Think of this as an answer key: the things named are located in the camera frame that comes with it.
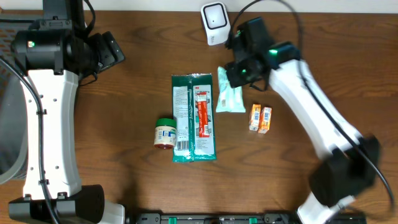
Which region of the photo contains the mint green wipes pack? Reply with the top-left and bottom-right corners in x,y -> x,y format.
216,67 -> 246,113

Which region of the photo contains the orange tissue pack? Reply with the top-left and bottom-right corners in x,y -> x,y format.
249,104 -> 261,131
258,107 -> 272,134

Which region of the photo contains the green 3M adhesive package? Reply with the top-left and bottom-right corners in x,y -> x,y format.
172,73 -> 216,163

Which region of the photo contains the red adhesive tube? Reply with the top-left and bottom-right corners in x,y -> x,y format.
197,91 -> 210,138

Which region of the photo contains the green-lidded small jar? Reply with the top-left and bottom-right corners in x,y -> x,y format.
154,118 -> 177,149

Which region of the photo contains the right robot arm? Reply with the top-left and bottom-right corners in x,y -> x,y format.
226,42 -> 383,223

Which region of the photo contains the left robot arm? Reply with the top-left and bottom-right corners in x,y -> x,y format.
3,0 -> 127,224

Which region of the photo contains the white barcode scanner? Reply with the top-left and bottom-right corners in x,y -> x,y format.
200,1 -> 231,46

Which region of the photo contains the grey plastic mesh basket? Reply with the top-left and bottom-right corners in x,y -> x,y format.
1,14 -> 41,184

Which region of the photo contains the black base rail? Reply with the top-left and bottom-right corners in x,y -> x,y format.
126,212 -> 299,224

